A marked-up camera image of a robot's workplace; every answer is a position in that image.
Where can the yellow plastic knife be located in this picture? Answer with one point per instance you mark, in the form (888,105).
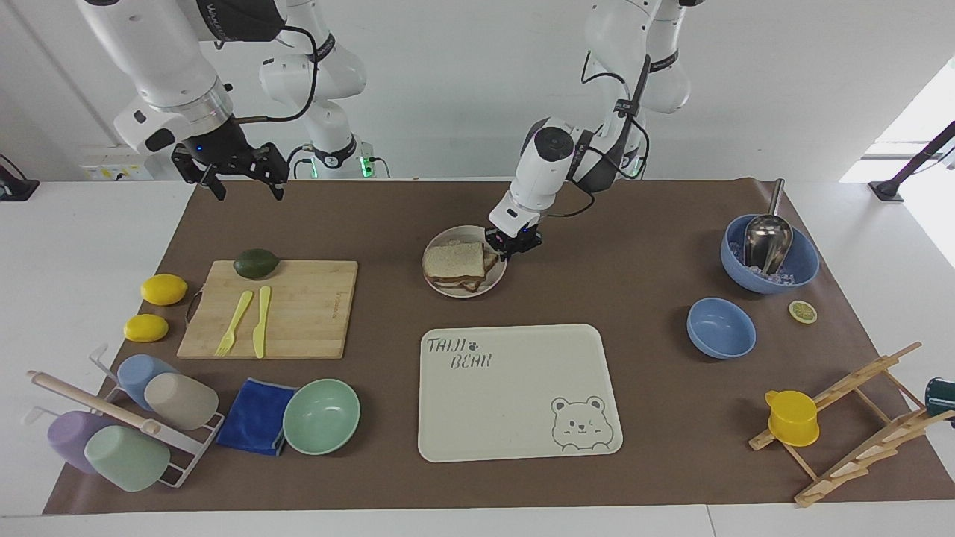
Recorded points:
(261,321)

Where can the green avocado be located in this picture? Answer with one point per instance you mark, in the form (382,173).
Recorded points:
(256,263)

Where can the yellow plastic fork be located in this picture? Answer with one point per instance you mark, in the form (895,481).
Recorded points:
(235,322)

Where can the blue cloth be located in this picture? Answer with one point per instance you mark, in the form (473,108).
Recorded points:
(254,418)

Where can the beige cup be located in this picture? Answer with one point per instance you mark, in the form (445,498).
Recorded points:
(183,401)

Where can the wooden cutting board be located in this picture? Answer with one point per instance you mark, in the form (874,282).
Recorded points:
(313,313)

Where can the black stand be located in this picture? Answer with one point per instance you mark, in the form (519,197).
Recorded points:
(906,173)
(15,186)

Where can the green bowl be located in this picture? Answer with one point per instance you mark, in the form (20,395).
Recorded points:
(321,418)

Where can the sandwich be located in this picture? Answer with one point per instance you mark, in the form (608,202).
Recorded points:
(477,282)

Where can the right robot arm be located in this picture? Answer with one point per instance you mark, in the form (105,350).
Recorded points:
(164,60)

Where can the bread slice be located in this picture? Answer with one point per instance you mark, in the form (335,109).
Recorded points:
(451,259)

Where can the metal scoop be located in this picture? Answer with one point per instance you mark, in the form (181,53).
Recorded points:
(767,239)

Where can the yellow lemon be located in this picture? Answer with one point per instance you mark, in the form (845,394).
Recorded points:
(146,328)
(164,289)

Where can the wooden dish rack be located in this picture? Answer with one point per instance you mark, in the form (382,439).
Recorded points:
(858,455)

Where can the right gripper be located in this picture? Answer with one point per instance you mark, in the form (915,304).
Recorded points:
(218,146)

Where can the round beige plate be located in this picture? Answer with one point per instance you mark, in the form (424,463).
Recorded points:
(489,282)

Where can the lemon slice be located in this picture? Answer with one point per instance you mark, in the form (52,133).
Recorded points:
(803,312)

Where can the large blue bowl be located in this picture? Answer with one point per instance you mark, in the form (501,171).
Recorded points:
(806,261)

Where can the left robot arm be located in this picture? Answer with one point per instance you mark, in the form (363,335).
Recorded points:
(545,164)

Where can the ice cubes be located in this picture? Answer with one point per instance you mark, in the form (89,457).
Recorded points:
(780,280)

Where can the purple cup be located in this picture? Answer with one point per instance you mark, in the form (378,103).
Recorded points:
(67,440)

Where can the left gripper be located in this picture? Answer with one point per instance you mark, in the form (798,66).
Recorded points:
(516,237)

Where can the white power strip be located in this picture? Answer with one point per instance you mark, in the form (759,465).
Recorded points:
(112,172)

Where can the dark green cup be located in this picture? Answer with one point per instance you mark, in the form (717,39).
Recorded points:
(941,399)

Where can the small blue bowl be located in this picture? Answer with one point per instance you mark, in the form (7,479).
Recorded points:
(720,328)

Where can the cream tray with bear print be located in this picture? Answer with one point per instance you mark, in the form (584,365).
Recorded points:
(507,403)

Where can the blue cup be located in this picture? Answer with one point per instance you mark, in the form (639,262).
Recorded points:
(138,373)

